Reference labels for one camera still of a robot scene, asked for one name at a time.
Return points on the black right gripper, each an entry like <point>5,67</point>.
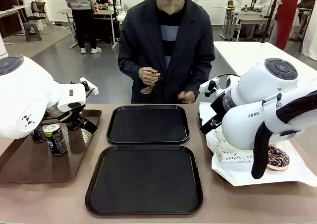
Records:
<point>217,105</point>

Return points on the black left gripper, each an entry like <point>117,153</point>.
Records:
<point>75,115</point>

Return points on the dark brown wrapper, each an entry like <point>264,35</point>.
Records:
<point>148,89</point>

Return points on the person's left forearm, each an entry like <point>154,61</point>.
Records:
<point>201,72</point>

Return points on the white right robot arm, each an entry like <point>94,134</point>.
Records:
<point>247,125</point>

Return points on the person's right forearm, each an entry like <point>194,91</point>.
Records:
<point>128,65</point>

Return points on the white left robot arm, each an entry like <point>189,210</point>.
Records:
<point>24,90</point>

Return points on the person's left hand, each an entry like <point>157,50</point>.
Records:
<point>187,97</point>

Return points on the person's right hand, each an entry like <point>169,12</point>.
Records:
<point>148,76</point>

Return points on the white paper sheet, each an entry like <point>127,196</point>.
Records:
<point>232,174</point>

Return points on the small black square tray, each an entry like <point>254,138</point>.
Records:
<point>148,125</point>

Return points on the brown plastic tray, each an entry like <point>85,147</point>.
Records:
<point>29,164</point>

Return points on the chocolate sprinkled donut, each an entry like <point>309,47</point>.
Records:
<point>278,159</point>

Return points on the large black square tray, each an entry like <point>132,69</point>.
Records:
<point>143,182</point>

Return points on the white side table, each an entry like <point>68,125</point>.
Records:
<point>247,53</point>

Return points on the person in dark blazer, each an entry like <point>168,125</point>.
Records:
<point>148,40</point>

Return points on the gray step stool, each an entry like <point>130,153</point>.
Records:
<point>32,32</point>

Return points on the person in gray sweater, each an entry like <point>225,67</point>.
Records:
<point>83,16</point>

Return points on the background desk with white legs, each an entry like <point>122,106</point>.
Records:
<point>109,13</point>

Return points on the background white workbench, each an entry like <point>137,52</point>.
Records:
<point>247,17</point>

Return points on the black office chair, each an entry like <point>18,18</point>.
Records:
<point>37,11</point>

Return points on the beige face mask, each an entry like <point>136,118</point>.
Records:
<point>171,4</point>

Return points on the black stand pole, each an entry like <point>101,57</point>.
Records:
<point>270,13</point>

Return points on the person in red apron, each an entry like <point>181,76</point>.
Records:
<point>284,13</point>

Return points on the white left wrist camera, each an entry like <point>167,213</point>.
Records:
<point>89,86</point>

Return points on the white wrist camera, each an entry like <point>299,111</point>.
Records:
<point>208,85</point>
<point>89,86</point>

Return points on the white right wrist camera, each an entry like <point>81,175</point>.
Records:
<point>208,85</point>

